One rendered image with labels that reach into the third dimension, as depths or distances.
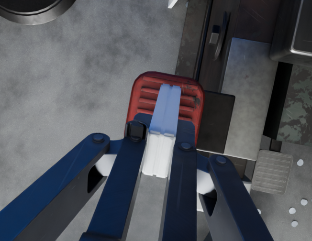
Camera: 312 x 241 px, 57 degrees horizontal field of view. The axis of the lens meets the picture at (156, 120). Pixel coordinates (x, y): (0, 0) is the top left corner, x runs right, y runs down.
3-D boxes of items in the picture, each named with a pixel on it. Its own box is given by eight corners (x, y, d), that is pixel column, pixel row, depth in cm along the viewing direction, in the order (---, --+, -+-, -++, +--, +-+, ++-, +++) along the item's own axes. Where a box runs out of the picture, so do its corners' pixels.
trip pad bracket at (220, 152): (203, 133, 47) (228, 158, 28) (145, 121, 47) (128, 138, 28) (210, 96, 47) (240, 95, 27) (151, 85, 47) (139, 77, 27)
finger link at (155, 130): (154, 177, 17) (141, 174, 17) (165, 119, 23) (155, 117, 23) (161, 134, 15) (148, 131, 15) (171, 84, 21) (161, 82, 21)
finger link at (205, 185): (170, 167, 14) (231, 178, 14) (176, 117, 18) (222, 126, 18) (165, 190, 15) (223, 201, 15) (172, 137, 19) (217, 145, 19)
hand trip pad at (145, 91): (186, 149, 31) (192, 167, 23) (131, 139, 31) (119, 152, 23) (199, 84, 30) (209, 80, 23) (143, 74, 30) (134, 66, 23)
